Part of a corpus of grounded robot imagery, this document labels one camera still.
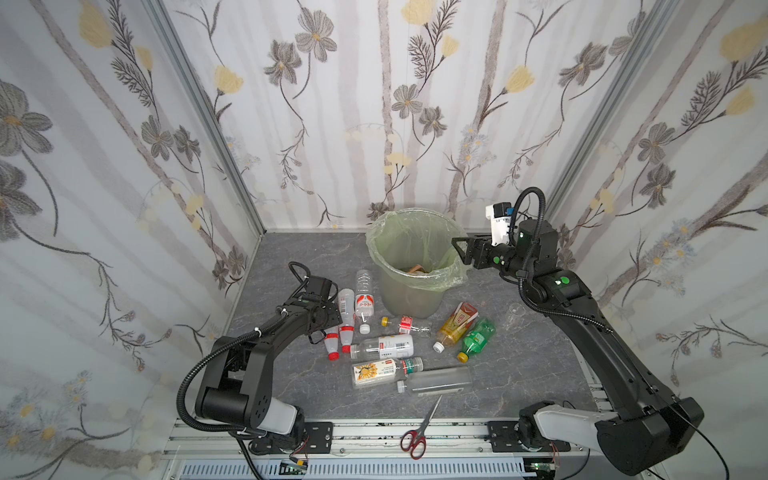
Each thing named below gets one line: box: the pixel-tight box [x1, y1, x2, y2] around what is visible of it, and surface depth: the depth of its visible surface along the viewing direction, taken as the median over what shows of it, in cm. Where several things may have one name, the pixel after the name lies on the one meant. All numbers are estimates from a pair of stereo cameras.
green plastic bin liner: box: [366, 208, 473, 292], surface depth 90 cm
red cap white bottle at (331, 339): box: [324, 326, 340, 362], surface depth 90 cm
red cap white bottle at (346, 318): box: [338, 288, 355, 353], surface depth 94 cm
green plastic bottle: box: [457, 318, 497, 363], surface depth 88 cm
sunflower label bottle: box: [352, 358, 402, 384], surface depth 81 cm
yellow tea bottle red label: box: [433, 302, 479, 354], surface depth 90 cm
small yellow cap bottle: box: [381, 315, 431, 335], surface depth 92 cm
